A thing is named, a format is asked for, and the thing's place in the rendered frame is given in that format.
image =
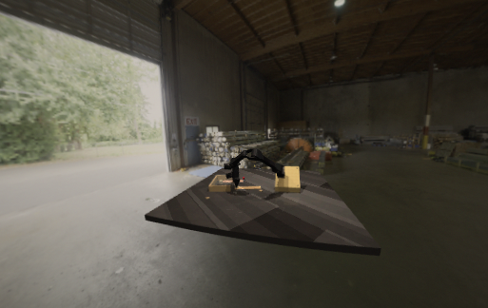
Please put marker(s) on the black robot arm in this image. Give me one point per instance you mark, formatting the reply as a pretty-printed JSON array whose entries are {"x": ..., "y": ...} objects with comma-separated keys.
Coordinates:
[{"x": 256, "y": 155}]

